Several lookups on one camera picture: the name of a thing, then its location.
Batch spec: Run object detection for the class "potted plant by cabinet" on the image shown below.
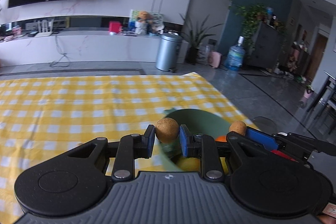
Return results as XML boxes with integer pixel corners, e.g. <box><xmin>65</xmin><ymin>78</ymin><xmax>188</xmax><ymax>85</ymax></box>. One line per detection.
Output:
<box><xmin>180</xmin><ymin>14</ymin><xmax>223</xmax><ymax>65</ymax></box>

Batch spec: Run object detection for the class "green cucumber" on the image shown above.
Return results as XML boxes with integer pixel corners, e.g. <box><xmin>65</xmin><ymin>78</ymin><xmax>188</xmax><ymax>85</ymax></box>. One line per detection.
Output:
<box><xmin>160</xmin><ymin>142</ymin><xmax>182</xmax><ymax>158</ymax></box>

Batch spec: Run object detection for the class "yellow-green pear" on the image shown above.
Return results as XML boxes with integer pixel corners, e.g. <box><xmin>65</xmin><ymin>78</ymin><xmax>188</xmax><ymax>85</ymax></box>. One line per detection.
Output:
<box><xmin>176</xmin><ymin>157</ymin><xmax>201</xmax><ymax>172</ymax></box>

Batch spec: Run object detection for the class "brown longan fruit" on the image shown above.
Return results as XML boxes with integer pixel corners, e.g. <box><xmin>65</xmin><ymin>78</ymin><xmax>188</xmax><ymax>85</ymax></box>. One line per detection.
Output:
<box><xmin>229</xmin><ymin>121</ymin><xmax>247</xmax><ymax>136</ymax></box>
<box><xmin>155</xmin><ymin>118</ymin><xmax>179</xmax><ymax>143</ymax></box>

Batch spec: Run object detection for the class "orange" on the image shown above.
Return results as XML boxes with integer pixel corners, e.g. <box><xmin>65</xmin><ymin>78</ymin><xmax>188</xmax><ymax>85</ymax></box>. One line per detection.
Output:
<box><xmin>215</xmin><ymin>135</ymin><xmax>227</xmax><ymax>142</ymax></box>

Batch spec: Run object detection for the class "yellow checkered tablecloth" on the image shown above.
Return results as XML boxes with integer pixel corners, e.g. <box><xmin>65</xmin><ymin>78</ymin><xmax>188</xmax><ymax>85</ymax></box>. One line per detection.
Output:
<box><xmin>1</xmin><ymin>73</ymin><xmax>251</xmax><ymax>223</ymax></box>

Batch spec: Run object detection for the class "dark drawer cabinet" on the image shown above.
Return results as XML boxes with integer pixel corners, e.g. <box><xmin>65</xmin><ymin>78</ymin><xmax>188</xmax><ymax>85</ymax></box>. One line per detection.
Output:
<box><xmin>247</xmin><ymin>23</ymin><xmax>285</xmax><ymax>69</ymax></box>

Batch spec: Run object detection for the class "red mug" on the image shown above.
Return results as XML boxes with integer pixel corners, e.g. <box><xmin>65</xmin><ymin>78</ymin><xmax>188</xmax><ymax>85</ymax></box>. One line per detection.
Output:
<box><xmin>271</xmin><ymin>149</ymin><xmax>297</xmax><ymax>162</ymax></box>

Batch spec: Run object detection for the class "white router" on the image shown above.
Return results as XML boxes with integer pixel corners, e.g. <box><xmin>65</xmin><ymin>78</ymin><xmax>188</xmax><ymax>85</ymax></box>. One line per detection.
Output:
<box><xmin>35</xmin><ymin>19</ymin><xmax>54</xmax><ymax>38</ymax></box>

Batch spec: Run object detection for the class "pink small heater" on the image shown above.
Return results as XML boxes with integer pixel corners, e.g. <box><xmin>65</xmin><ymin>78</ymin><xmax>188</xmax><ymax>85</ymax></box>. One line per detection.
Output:
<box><xmin>209</xmin><ymin>51</ymin><xmax>222</xmax><ymax>68</ymax></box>

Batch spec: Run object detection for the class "red box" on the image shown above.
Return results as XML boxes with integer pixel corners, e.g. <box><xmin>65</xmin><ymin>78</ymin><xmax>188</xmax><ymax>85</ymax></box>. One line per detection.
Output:
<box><xmin>109</xmin><ymin>21</ymin><xmax>122</xmax><ymax>35</ymax></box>

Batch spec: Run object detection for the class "black power cable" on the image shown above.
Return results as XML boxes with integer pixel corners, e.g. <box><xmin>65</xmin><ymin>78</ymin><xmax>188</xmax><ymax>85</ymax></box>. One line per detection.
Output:
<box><xmin>48</xmin><ymin>35</ymin><xmax>71</xmax><ymax>68</ymax></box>

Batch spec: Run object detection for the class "green colander bowl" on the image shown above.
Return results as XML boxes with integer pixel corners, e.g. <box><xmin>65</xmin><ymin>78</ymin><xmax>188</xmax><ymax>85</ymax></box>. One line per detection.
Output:
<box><xmin>158</xmin><ymin>109</ymin><xmax>231</xmax><ymax>172</ymax></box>

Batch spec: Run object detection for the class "white TV cabinet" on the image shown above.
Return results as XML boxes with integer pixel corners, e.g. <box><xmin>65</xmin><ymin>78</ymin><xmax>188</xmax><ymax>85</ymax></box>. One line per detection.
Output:
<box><xmin>0</xmin><ymin>29</ymin><xmax>190</xmax><ymax>67</ymax></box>

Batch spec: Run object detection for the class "silver trash can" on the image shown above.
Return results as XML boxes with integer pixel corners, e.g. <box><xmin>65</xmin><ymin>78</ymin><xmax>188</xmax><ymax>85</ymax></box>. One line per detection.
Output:
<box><xmin>155</xmin><ymin>33</ymin><xmax>182</xmax><ymax>72</ymax></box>

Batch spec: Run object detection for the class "hanging ivy plant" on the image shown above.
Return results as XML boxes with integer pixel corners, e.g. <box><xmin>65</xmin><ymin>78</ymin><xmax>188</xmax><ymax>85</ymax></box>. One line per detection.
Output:
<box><xmin>231</xmin><ymin>3</ymin><xmax>266</xmax><ymax>50</ymax></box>

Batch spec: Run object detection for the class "teddy bear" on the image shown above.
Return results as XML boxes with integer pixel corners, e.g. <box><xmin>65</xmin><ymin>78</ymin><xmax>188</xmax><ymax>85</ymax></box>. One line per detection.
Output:
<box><xmin>135</xmin><ymin>11</ymin><xmax>153</xmax><ymax>35</ymax></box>

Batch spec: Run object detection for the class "blue water bottle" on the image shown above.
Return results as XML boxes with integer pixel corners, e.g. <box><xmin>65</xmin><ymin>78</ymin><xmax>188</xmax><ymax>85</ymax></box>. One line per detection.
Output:
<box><xmin>224</xmin><ymin>36</ymin><xmax>245</xmax><ymax>71</ymax></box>

